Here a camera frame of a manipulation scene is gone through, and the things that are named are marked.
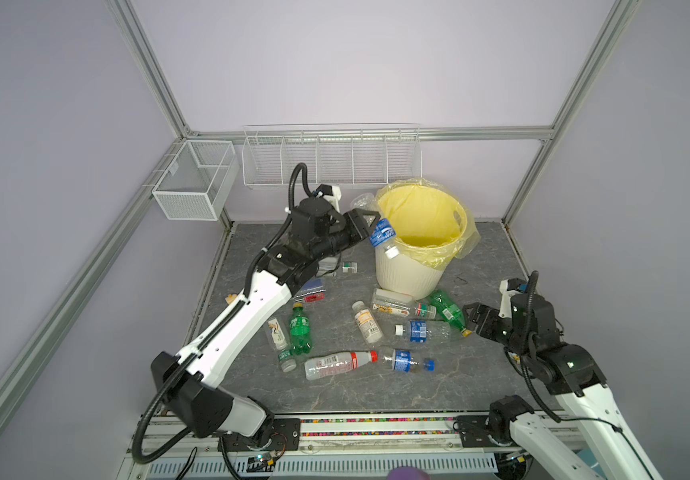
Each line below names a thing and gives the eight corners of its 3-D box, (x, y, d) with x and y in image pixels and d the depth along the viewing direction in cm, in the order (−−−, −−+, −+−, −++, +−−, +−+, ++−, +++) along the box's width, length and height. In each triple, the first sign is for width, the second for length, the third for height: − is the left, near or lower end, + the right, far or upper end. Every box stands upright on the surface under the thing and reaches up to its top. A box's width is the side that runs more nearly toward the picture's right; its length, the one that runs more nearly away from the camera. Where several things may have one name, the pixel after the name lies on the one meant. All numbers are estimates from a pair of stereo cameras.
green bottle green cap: (293, 357, 88) (289, 350, 83) (292, 310, 98) (289, 301, 93) (311, 354, 89) (309, 347, 84) (309, 308, 99) (307, 299, 94)
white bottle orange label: (368, 347, 89) (368, 341, 85) (350, 310, 97) (350, 303, 93) (382, 341, 90) (383, 334, 87) (363, 305, 98) (363, 298, 94)
